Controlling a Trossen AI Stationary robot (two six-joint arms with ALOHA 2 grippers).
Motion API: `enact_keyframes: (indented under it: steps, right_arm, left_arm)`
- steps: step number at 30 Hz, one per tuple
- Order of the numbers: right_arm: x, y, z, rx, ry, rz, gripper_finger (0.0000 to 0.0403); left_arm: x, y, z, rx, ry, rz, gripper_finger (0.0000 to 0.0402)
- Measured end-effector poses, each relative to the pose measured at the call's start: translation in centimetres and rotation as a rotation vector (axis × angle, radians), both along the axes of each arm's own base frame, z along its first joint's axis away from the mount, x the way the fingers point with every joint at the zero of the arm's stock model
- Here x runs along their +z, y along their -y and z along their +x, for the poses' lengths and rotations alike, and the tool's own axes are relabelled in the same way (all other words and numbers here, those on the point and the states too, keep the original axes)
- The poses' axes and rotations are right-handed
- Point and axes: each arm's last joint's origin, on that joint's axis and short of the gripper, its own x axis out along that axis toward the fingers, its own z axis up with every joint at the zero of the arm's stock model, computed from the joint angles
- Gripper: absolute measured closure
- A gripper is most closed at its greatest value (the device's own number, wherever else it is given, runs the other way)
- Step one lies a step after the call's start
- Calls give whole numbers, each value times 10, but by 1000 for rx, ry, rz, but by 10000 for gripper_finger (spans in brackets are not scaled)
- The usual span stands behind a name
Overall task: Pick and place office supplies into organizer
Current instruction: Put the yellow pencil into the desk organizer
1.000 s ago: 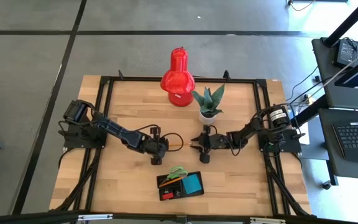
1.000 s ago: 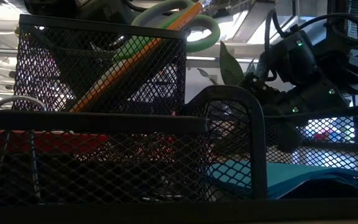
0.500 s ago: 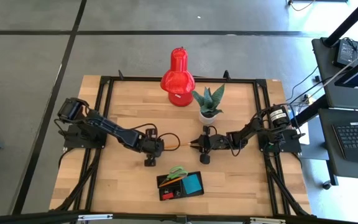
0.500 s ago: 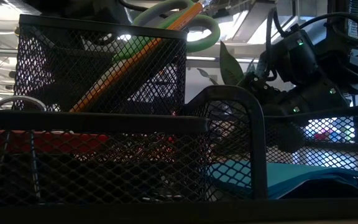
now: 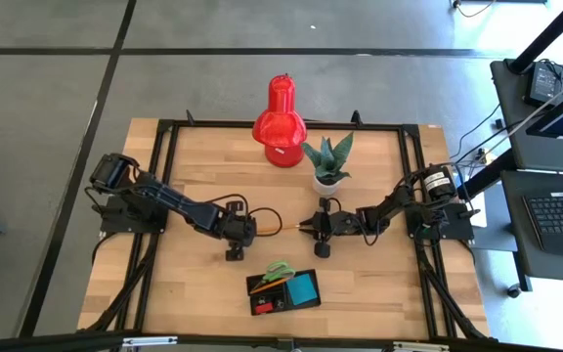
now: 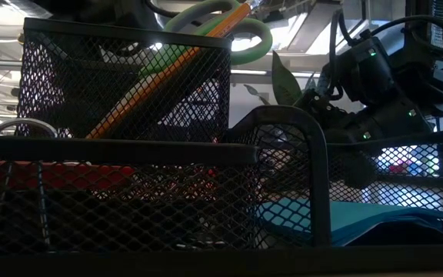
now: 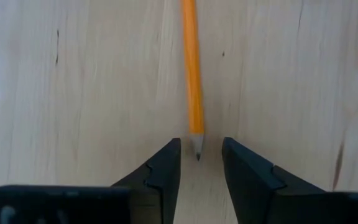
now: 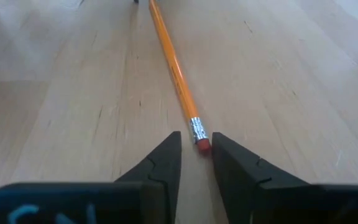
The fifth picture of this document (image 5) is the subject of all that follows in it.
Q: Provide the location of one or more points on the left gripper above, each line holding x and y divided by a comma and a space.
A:
235, 227

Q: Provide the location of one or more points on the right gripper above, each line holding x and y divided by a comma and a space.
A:
340, 222

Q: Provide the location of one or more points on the teal sticky note pad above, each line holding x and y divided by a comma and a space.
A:
302, 288

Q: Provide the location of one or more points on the black mesh desk organizer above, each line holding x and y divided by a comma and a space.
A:
268, 297

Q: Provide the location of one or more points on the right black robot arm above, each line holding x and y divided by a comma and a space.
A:
394, 203

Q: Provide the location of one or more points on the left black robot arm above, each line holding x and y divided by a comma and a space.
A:
174, 203

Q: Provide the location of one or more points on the white plant pot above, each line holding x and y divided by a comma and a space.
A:
325, 189

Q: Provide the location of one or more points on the green snake plant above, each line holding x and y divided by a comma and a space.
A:
328, 159

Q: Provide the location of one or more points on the red desk lamp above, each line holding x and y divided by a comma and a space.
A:
279, 129

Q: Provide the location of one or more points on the yellow power plug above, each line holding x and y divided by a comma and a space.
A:
488, 157

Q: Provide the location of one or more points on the black side desk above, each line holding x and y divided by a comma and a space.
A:
511, 122
513, 220

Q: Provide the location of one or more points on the black caster wheel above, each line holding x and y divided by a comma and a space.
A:
514, 292

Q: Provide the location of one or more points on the black rig crossbar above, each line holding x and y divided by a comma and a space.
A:
42, 342

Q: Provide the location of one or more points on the black power adapter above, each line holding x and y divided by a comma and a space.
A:
543, 83

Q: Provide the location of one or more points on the black diagonal stand beam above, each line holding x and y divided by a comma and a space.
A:
550, 35

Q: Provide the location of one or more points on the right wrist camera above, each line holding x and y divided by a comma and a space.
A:
322, 250

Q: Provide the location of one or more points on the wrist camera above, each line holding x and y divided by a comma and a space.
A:
322, 250
235, 251

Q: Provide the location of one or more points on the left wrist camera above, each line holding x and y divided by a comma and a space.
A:
235, 251

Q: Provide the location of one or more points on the black aluminium table frame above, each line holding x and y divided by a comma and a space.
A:
213, 125

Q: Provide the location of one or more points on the small black camera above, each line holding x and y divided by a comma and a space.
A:
285, 344

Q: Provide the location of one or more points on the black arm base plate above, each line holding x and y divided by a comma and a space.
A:
460, 230
115, 226

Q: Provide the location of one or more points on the silver bracket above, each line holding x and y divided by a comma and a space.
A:
149, 341
420, 346

